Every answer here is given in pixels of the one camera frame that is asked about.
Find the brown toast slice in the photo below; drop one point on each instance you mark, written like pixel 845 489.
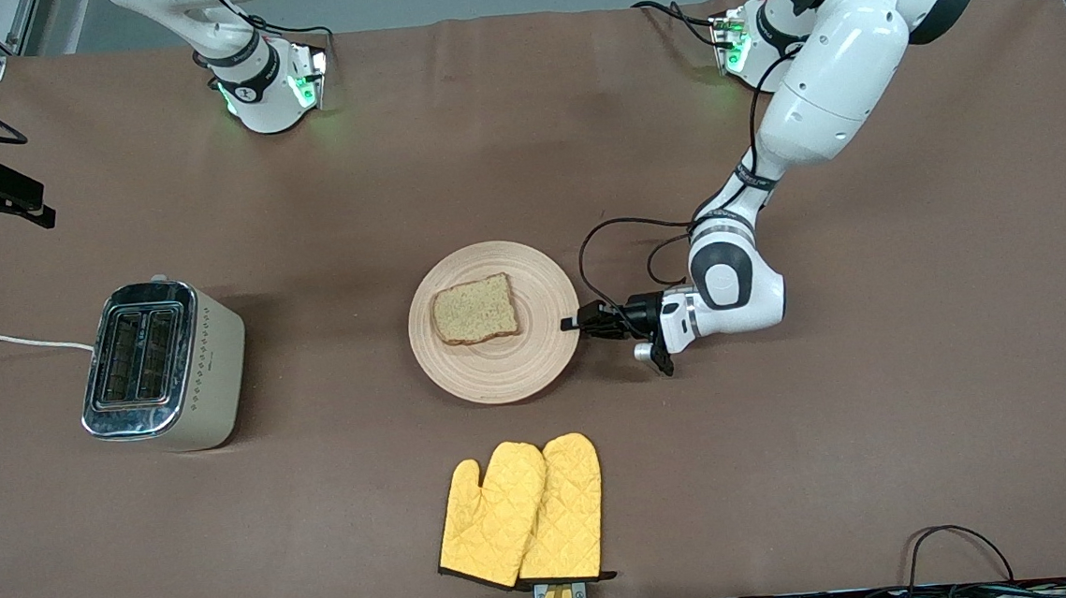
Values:
pixel 475 311

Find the round wooden plate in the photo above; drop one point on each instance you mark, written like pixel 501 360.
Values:
pixel 501 372

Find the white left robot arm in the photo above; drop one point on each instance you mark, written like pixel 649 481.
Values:
pixel 837 81

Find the yellow quilted oven mitt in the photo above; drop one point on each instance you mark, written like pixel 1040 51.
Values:
pixel 567 512
pixel 488 523

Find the brown table cover sheet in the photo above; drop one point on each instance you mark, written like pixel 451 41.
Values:
pixel 741 463

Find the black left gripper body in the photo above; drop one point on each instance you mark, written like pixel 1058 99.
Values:
pixel 639 316

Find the cream and chrome toaster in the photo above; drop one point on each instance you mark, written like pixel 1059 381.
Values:
pixel 205 369

